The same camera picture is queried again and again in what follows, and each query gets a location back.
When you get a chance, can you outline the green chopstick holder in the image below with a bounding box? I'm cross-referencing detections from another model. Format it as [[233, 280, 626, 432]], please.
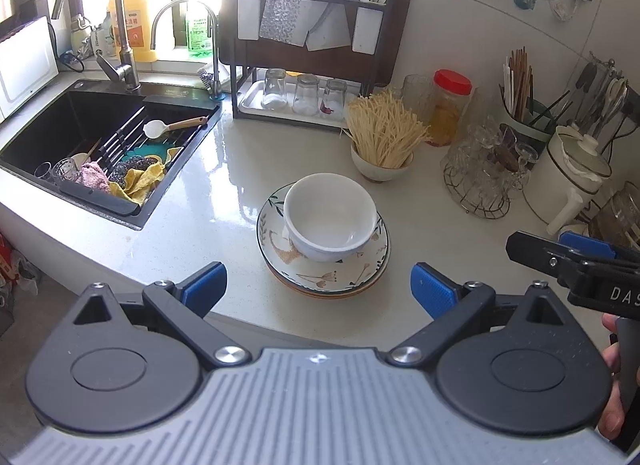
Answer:
[[501, 100, 552, 146]]

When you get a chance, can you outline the white bowl holding noodles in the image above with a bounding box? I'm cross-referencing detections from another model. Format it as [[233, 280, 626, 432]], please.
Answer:
[[350, 141, 415, 184]]

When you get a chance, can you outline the yellow detergent bottle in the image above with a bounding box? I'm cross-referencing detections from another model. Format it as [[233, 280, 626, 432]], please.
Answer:
[[110, 0, 157, 64]]

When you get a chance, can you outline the large steel faucet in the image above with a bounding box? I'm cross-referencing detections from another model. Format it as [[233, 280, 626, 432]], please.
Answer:
[[51, 0, 142, 94]]

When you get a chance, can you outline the plain-blade cleaver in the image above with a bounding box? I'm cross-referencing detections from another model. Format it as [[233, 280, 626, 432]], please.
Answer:
[[305, 0, 354, 52]]

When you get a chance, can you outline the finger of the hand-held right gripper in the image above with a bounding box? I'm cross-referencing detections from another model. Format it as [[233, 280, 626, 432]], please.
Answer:
[[558, 231, 640, 261], [505, 231, 586, 291]]

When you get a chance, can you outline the white drying tray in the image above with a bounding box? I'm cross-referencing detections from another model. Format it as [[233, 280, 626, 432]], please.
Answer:
[[237, 79, 362, 129]]

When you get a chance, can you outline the rabbit-print plate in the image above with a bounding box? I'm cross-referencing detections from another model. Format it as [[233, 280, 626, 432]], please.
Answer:
[[256, 182, 390, 294]]

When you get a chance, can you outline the brown cutting board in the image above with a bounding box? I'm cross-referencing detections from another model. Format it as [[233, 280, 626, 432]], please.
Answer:
[[218, 0, 416, 92]]

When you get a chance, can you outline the teal sink mat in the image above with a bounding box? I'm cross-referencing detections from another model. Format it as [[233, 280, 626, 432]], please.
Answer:
[[122, 144, 168, 160]]

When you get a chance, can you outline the glass cup in sink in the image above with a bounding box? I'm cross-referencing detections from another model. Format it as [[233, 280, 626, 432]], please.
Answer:
[[50, 157, 77, 184]]

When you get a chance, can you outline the wire rack of glass cups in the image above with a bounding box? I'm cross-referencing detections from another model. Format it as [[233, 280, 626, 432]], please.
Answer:
[[442, 120, 541, 206]]

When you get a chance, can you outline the black roll-up sink rack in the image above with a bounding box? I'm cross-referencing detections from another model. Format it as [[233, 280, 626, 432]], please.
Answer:
[[92, 104, 153, 173]]

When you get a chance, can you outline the ribbed glass jar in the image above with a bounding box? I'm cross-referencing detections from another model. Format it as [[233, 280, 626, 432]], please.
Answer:
[[401, 74, 437, 113]]

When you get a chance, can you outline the bundle of chopsticks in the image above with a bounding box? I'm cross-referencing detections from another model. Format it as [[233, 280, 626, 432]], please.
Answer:
[[500, 46, 536, 120]]

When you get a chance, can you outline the red-lidded plastic jar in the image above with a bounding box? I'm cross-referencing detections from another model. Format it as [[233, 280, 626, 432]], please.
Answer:
[[426, 69, 474, 148]]

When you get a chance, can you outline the orange-rimmed leaf-print plate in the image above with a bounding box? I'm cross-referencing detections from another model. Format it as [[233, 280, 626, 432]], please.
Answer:
[[270, 270, 387, 302], [263, 257, 390, 299]]

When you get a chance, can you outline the small steel faucet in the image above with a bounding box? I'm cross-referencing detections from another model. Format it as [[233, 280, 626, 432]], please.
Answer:
[[150, 0, 224, 99]]

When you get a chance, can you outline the small pale bottle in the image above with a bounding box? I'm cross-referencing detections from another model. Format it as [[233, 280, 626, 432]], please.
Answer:
[[69, 15, 96, 60]]

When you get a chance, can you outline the person's right hand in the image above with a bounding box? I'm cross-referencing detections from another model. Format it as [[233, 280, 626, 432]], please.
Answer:
[[597, 314, 627, 441]]

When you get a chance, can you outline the black kitchen sink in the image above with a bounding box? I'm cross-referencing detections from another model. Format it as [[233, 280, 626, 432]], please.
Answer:
[[0, 77, 224, 232]]

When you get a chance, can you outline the white plastic bag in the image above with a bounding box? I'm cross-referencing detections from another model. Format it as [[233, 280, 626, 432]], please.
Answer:
[[0, 232, 41, 303]]

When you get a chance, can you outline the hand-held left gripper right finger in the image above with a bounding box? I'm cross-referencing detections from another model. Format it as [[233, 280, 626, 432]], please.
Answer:
[[387, 261, 577, 369]]

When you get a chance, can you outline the white ceramic bowl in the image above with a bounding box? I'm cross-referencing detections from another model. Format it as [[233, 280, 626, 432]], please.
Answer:
[[283, 172, 377, 264]]

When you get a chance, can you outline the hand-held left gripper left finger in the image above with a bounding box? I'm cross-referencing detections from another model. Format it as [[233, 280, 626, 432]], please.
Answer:
[[62, 261, 252, 369]]

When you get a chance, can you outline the pink dish cloth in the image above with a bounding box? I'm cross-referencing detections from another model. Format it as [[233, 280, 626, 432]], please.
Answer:
[[74, 161, 112, 194]]

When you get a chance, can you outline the red-print drinking glass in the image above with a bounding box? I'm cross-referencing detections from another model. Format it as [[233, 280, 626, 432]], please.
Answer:
[[321, 79, 348, 118]]

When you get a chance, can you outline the wire cup rack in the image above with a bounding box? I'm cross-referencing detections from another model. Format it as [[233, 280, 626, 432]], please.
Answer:
[[440, 145, 540, 220]]

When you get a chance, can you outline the white countertop appliance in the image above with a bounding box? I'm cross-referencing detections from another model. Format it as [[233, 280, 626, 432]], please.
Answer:
[[0, 16, 61, 120]]

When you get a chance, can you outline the hammered-blade cleaver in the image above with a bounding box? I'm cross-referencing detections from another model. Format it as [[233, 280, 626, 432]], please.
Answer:
[[259, 0, 315, 49]]

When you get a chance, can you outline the white spatula with wooden handle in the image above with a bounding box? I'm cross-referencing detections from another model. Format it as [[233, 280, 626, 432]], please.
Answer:
[[143, 116, 209, 138]]

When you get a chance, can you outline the yellow dish cloth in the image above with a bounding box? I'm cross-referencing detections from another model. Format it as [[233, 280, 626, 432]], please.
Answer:
[[108, 157, 167, 206]]

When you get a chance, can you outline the white pot with handle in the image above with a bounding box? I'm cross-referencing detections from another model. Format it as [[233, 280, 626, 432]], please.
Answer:
[[521, 124, 614, 242]]

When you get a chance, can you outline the steel wool scrubber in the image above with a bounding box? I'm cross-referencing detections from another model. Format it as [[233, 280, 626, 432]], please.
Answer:
[[106, 154, 147, 184]]

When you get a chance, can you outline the bundle of dried noodles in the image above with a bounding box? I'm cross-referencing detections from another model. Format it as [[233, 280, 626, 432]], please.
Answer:
[[344, 91, 435, 169]]

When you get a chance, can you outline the green detergent bottle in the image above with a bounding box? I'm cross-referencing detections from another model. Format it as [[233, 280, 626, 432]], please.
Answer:
[[185, 0, 217, 58]]

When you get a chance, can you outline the clear drinking glass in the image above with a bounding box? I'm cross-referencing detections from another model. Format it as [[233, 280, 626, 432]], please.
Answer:
[[261, 68, 290, 110], [292, 74, 321, 116]]

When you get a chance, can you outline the group of hanging utensils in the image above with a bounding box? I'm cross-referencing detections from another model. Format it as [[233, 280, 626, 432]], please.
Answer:
[[530, 51, 640, 142]]

